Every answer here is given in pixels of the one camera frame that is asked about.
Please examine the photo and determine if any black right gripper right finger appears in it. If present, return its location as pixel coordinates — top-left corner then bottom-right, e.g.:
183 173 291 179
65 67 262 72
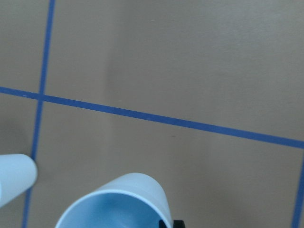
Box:
173 220 185 228

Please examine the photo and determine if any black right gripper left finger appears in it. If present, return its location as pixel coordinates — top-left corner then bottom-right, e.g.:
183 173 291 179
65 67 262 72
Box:
158 220 167 228

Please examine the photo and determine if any light blue cup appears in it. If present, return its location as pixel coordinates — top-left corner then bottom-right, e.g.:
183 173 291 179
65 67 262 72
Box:
0 154 38 207
56 173 173 228

